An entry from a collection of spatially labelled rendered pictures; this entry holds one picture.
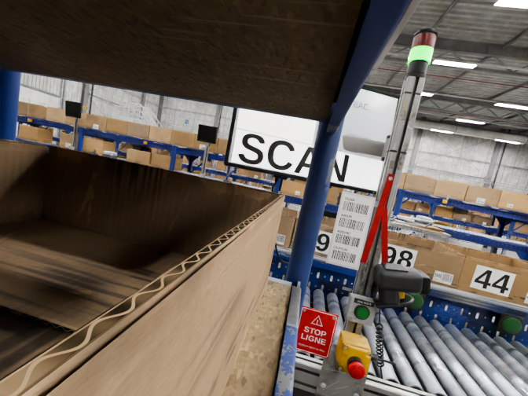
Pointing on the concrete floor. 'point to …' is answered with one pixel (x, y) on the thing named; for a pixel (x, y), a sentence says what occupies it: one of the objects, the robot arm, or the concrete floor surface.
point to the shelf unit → (350, 51)
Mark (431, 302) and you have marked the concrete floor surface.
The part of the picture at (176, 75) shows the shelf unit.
